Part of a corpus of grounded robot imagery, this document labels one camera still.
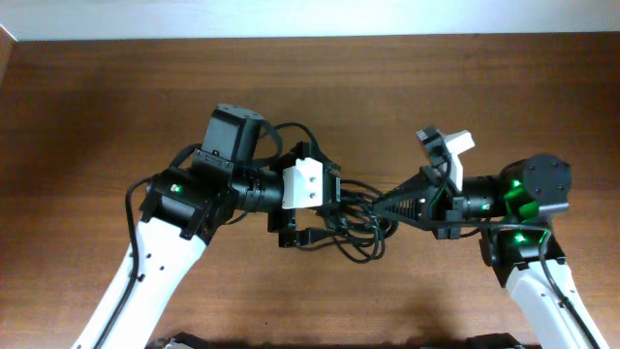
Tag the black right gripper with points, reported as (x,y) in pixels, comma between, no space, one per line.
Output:
(440,208)

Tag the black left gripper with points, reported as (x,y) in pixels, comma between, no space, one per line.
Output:
(282,221)

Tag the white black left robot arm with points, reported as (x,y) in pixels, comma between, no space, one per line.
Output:
(188,201)

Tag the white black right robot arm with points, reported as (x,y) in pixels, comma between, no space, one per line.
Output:
(512,212)

